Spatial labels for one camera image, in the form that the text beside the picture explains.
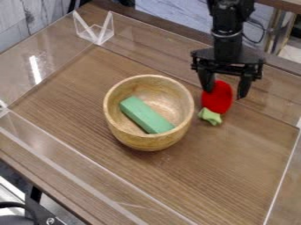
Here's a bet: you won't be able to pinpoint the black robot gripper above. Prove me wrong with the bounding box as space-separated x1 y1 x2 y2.
190 47 266 99

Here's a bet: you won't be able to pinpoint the metal table leg frame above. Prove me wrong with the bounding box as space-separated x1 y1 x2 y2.
265 9 297 55

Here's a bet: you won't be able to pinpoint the black cable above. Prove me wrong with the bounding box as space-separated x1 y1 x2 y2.
241 17 267 46

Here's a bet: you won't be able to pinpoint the black table leg bracket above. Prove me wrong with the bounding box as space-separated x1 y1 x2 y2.
24 185 65 225

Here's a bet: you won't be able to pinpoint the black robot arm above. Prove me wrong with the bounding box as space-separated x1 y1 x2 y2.
190 0 266 99

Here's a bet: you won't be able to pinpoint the wooden bowl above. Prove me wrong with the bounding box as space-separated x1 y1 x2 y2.
103 75 194 151

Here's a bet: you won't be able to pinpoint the red plush fruit green leaves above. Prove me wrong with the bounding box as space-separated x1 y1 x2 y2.
198 80 233 126

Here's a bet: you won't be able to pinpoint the clear acrylic corner bracket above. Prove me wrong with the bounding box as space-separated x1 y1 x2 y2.
72 11 114 46

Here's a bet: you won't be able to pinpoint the green rectangular block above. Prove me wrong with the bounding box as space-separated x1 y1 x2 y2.
119 96 174 134

